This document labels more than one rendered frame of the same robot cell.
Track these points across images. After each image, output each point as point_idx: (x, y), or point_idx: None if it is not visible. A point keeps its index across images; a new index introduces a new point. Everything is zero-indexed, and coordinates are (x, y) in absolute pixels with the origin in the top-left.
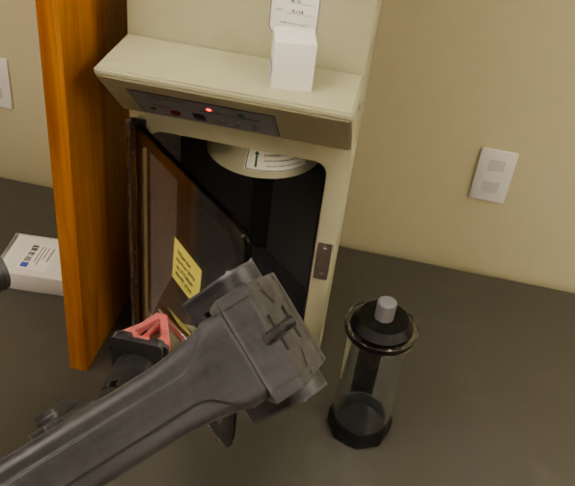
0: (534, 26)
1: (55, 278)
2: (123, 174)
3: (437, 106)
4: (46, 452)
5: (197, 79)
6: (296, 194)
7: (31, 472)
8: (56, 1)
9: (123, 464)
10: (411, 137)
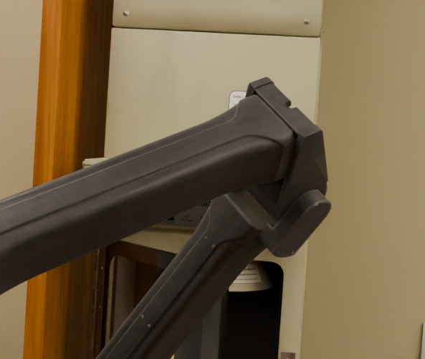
0: None
1: None
2: (80, 327)
3: (373, 284)
4: (133, 155)
5: None
6: (249, 350)
7: (123, 164)
8: (54, 112)
9: (191, 166)
10: (352, 320)
